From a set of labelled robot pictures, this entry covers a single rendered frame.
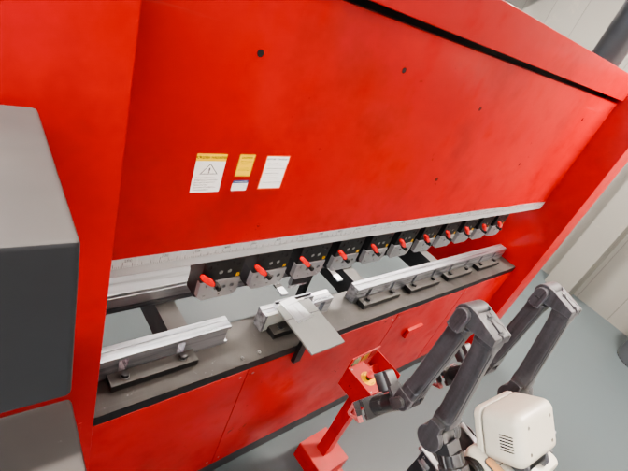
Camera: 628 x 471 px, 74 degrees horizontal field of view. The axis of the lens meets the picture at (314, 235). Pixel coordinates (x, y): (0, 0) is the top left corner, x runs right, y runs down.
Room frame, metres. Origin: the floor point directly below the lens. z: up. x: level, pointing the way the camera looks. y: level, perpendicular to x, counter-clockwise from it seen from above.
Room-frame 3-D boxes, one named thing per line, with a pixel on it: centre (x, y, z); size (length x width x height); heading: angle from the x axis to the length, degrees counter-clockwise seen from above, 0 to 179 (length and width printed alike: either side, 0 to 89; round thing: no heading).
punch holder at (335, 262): (1.55, -0.13, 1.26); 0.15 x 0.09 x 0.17; 140
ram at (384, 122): (1.91, -0.44, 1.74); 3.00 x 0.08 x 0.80; 140
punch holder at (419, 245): (2.00, -0.52, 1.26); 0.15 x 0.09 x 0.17; 140
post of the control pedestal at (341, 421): (1.42, -0.50, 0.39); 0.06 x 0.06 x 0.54; 51
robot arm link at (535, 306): (1.23, -0.77, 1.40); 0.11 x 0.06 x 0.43; 134
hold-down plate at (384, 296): (1.84, -0.45, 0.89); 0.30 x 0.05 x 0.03; 140
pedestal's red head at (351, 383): (1.42, -0.50, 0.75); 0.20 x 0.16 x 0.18; 141
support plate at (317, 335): (1.32, -0.13, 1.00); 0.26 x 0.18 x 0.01; 50
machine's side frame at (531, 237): (3.26, -1.36, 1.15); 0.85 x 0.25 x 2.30; 50
